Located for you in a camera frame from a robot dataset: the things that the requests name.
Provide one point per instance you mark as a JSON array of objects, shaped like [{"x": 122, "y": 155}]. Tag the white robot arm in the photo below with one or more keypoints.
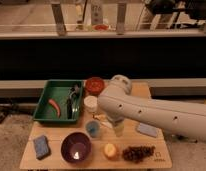
[{"x": 183, "y": 118}]

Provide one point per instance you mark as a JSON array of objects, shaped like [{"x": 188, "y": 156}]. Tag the blue sponge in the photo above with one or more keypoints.
[{"x": 41, "y": 147}]

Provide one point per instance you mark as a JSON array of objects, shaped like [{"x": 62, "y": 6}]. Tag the red bowl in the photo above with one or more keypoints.
[{"x": 94, "y": 85}]

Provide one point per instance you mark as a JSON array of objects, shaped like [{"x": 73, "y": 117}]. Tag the white plastic cup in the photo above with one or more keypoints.
[{"x": 91, "y": 104}]

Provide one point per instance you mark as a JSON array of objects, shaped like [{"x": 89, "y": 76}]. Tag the blue cup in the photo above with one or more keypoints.
[{"x": 93, "y": 129}]

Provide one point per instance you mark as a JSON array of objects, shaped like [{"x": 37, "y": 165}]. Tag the green plastic tray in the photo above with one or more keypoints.
[{"x": 58, "y": 90}]

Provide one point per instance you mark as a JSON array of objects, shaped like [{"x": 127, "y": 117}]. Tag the red chili pepper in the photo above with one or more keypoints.
[{"x": 54, "y": 104}]

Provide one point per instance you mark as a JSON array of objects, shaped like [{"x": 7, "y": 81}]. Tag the wooden folding table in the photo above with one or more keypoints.
[{"x": 96, "y": 160}]

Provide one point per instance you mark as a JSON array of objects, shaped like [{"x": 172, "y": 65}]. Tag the light blue cloth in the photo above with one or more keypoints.
[{"x": 147, "y": 130}]

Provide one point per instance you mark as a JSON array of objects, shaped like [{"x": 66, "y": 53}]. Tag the purple bowl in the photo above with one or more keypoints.
[{"x": 76, "y": 147}]

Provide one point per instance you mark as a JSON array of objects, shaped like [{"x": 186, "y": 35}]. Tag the orange fruit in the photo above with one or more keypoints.
[{"x": 110, "y": 151}]

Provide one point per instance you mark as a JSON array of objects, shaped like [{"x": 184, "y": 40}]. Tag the bunch of dark grapes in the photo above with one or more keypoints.
[{"x": 137, "y": 154}]

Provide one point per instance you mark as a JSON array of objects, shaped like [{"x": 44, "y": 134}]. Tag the black handled utensil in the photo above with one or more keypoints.
[{"x": 74, "y": 92}]

